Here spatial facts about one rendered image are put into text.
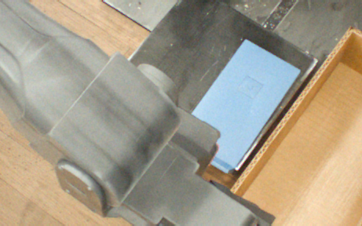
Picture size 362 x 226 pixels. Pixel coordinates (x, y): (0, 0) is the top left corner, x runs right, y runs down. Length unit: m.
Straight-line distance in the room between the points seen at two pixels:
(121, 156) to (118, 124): 0.02
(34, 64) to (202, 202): 0.14
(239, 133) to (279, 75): 0.08
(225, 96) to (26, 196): 0.23
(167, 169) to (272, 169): 0.32
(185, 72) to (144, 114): 0.38
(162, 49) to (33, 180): 0.20
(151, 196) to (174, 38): 0.38
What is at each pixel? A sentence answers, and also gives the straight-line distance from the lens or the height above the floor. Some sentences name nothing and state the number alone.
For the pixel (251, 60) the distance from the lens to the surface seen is 0.84.
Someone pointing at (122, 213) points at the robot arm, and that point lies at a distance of 0.53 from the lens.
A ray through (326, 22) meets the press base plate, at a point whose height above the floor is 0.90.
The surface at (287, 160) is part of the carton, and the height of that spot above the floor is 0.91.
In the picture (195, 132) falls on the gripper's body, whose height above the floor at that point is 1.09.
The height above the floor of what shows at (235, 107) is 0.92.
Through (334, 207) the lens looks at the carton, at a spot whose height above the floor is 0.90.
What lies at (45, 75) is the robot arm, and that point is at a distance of 0.44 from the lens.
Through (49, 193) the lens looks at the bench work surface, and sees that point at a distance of 0.81.
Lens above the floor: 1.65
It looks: 65 degrees down
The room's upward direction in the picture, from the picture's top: 1 degrees clockwise
